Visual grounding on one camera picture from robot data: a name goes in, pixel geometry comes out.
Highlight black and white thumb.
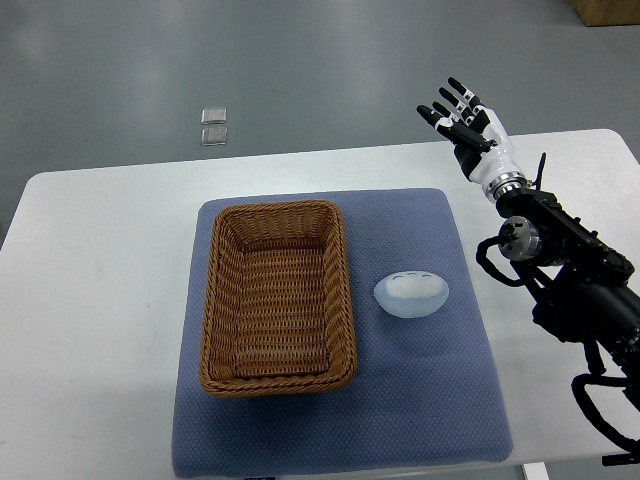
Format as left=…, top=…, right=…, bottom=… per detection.
left=436, top=119, right=496, bottom=151

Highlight black and white ring finger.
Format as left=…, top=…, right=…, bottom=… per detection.
left=438, top=87, right=475, bottom=118

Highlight black and white middle finger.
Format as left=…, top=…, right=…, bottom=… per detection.
left=432, top=101, right=463, bottom=125

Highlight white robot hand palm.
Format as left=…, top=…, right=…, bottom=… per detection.
left=454, top=106, right=526, bottom=201

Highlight black and white little finger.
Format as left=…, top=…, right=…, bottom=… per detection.
left=447, top=77, right=485, bottom=110

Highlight black and white index finger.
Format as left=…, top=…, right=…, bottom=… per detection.
left=416, top=105, right=443, bottom=130

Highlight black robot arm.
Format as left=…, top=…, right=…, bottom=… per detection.
left=417, top=78, right=639, bottom=378

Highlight brown wicker basket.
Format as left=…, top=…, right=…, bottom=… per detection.
left=199, top=200, right=358, bottom=398

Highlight brown cardboard box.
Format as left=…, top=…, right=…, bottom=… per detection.
left=569, top=0, right=640, bottom=27

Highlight upper metal floor plate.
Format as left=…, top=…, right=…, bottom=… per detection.
left=201, top=107, right=227, bottom=125

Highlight metal floor plate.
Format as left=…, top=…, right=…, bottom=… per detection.
left=200, top=126, right=228, bottom=146
left=201, top=107, right=227, bottom=125

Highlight lower metal floor plate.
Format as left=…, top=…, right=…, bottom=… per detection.
left=200, top=126, right=228, bottom=146

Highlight blue fabric mat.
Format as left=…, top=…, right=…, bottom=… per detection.
left=172, top=188, right=513, bottom=478

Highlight white table leg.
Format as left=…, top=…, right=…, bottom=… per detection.
left=521, top=456, right=551, bottom=480

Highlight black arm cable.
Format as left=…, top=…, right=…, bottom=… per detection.
left=570, top=339, right=640, bottom=451

